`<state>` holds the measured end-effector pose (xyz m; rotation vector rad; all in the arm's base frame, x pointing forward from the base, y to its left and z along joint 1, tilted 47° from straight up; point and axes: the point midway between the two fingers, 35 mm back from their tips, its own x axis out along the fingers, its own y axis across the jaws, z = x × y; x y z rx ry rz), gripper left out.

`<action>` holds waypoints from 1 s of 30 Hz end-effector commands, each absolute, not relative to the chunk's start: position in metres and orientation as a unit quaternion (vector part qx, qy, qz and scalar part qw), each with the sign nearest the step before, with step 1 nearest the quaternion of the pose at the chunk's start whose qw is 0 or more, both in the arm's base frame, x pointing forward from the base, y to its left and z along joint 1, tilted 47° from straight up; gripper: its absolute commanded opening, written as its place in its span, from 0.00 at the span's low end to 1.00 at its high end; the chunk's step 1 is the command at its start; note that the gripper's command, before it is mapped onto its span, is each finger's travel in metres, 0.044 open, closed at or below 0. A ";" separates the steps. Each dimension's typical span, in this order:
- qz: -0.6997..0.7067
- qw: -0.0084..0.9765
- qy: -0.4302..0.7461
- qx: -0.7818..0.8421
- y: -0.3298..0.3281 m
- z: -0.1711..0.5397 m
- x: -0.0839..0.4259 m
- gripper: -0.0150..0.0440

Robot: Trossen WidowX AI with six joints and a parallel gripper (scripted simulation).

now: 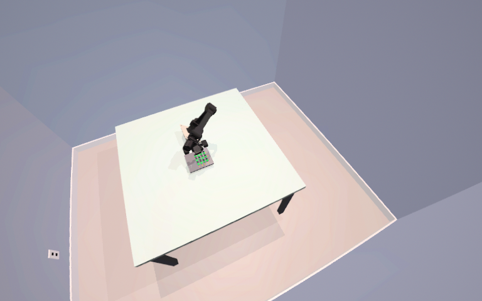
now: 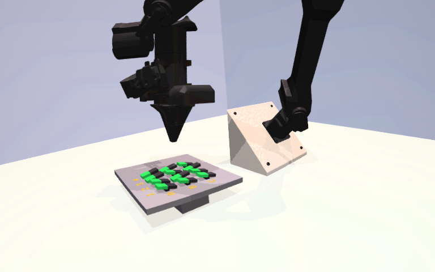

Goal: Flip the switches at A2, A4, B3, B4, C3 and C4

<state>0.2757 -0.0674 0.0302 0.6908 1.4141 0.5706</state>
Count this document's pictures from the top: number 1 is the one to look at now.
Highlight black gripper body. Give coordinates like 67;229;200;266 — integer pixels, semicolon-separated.
183;140;208;155

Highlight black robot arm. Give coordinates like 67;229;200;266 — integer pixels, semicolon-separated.
183;102;217;155

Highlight pale mauve switch panel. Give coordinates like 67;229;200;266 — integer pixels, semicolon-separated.
185;147;214;173

